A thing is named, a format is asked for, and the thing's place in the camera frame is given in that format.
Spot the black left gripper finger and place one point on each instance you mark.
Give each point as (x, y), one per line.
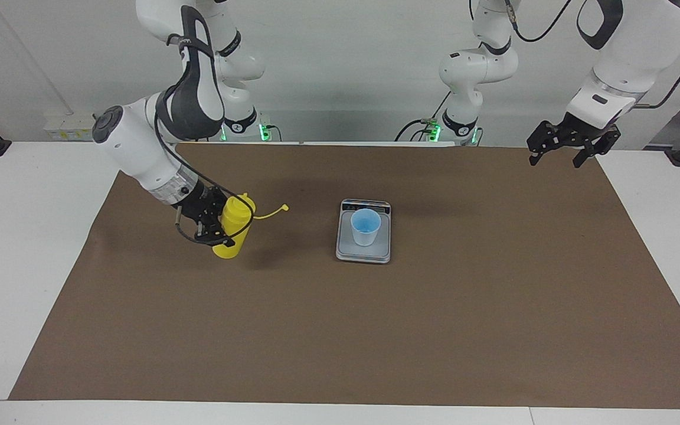
(538, 146)
(591, 151)

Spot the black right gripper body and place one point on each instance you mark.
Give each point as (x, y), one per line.
(204, 206)

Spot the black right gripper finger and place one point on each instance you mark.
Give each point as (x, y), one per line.
(226, 195)
(216, 237)

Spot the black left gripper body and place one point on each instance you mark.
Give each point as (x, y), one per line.
(580, 133)

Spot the yellow squeeze bottle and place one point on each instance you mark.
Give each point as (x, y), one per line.
(235, 215)

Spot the light blue plastic cup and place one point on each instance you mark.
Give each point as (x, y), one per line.
(366, 233)

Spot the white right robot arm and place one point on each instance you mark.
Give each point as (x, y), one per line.
(139, 147)

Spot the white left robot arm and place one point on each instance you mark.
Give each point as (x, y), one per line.
(629, 53)

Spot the silver digital kitchen scale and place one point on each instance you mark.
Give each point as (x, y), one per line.
(382, 248)

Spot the brown table mat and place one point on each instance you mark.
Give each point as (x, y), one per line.
(375, 330)

